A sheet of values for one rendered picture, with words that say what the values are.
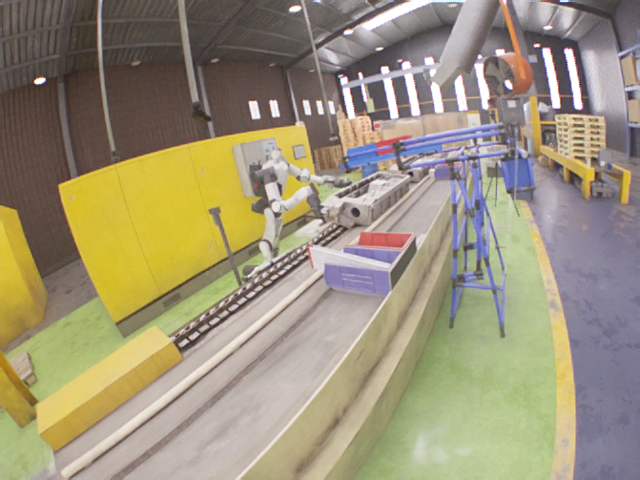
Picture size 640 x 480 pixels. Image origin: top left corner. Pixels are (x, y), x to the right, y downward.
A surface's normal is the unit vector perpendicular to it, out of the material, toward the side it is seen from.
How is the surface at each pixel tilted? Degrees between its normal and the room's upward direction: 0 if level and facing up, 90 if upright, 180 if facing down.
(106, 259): 90
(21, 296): 90
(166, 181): 90
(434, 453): 0
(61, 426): 90
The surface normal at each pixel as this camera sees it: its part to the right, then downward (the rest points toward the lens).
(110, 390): 0.80, 0.04
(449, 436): -0.20, -0.92
